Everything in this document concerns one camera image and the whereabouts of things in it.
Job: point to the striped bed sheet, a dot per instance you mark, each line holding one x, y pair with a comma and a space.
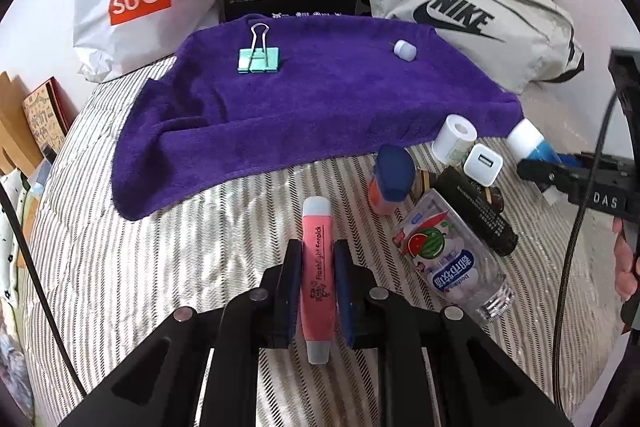
150, 257

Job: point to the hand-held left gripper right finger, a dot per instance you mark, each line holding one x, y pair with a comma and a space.
345, 292

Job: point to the patterned book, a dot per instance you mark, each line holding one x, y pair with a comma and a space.
46, 117

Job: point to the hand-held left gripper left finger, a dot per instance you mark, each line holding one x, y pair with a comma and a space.
291, 292

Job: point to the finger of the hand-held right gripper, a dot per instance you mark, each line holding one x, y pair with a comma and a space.
590, 162
545, 174

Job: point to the white plug charger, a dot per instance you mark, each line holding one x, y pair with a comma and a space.
482, 166

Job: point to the gold and black tube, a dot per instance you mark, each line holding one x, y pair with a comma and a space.
424, 184

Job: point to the orange bottle with blue cap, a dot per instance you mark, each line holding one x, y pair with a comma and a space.
392, 177

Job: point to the green binder clip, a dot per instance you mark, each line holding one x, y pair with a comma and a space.
257, 59

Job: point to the person's right hand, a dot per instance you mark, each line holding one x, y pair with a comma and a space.
629, 272

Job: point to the white spotted soft toy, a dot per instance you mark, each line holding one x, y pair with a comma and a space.
12, 217

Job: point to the small white cap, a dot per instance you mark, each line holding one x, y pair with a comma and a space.
405, 50

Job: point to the pink flashlight earpick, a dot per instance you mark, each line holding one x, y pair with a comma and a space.
316, 277

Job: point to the purple towel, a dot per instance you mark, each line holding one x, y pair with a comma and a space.
300, 117

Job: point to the light wooden furniture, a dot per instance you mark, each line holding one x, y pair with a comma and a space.
15, 127

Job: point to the blue and white bottle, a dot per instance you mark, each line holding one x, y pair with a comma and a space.
525, 137

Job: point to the clear plastic bottle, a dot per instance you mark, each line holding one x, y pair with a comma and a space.
450, 257

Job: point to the white tape roll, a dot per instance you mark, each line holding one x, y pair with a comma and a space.
452, 139

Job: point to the black rectangular bar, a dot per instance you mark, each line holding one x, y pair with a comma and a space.
475, 209

